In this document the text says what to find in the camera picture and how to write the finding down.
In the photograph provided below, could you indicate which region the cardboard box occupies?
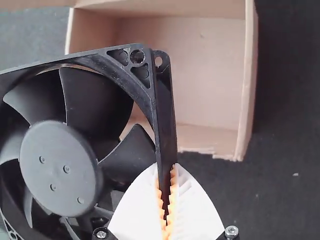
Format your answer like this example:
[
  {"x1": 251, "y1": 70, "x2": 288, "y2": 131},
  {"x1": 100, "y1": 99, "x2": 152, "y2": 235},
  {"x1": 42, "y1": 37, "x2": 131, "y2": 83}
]
[{"x1": 64, "y1": 0, "x2": 260, "y2": 163}]

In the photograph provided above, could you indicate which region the black square fan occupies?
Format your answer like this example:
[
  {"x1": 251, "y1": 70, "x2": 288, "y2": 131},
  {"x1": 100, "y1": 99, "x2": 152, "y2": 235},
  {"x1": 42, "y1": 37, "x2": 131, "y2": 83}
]
[{"x1": 0, "y1": 43, "x2": 179, "y2": 240}]

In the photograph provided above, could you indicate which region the black mat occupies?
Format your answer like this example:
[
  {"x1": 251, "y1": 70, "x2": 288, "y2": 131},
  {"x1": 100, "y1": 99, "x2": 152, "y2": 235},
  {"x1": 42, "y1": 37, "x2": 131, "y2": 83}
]
[{"x1": 0, "y1": 0, "x2": 320, "y2": 240}]

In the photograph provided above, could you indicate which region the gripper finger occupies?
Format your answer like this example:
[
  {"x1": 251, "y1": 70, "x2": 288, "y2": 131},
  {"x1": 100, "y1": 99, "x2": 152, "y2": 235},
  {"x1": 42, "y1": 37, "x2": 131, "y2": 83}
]
[
  {"x1": 92, "y1": 162, "x2": 171, "y2": 240},
  {"x1": 168, "y1": 163, "x2": 241, "y2": 240}
]

